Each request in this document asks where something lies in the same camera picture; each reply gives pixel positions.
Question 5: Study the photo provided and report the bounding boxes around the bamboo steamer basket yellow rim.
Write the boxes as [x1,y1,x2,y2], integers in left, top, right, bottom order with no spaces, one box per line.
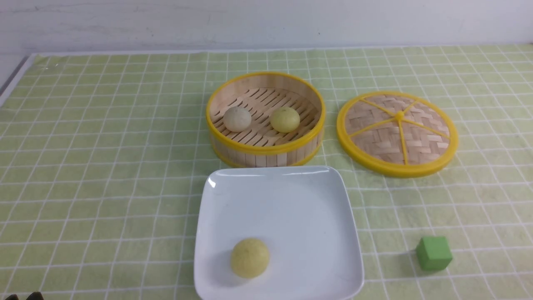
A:
[206,72,326,168]

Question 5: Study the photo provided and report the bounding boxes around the white square plate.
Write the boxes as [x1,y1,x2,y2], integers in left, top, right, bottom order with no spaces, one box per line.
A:
[194,166,365,300]

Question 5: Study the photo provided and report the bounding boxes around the woven bamboo steamer lid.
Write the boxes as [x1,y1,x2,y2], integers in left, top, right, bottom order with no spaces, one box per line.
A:
[336,91,459,178]

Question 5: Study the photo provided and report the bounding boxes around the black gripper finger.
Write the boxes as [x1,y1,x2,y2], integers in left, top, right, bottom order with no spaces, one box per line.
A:
[26,292,44,300]

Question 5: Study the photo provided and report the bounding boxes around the green checkered tablecloth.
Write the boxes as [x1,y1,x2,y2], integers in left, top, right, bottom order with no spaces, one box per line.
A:
[0,45,533,300]

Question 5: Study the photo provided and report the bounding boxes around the green cube block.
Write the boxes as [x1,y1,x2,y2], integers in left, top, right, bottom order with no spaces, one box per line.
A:
[415,236,453,272]

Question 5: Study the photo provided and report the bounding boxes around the yellow steamed bun front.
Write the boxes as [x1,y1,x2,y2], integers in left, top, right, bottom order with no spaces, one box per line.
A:
[230,238,270,279]

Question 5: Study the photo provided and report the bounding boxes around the beige grey steamed bun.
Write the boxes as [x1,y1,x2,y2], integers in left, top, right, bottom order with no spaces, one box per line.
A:
[223,107,252,132]

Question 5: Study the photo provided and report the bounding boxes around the yellow steamed bun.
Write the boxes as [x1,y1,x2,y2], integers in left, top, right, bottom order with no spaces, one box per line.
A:
[230,238,270,279]
[270,107,301,133]

